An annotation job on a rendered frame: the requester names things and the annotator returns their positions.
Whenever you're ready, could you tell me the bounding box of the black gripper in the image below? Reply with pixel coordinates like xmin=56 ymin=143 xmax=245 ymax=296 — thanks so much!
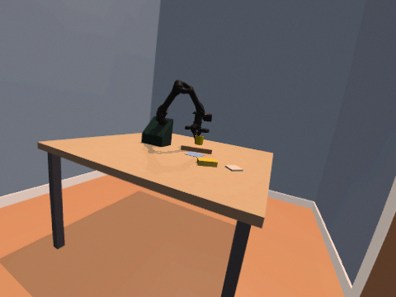
xmin=185 ymin=120 xmax=209 ymax=139

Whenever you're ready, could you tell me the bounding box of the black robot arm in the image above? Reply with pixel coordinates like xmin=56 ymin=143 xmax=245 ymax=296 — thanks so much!
xmin=155 ymin=80 xmax=212 ymax=131

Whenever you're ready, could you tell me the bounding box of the yellow rectangular block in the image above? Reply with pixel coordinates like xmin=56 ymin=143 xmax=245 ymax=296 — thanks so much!
xmin=197 ymin=158 xmax=218 ymax=167

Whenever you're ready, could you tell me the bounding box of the orange wooden bar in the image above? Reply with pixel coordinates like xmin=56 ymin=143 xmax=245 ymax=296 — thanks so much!
xmin=181 ymin=145 xmax=212 ymax=154

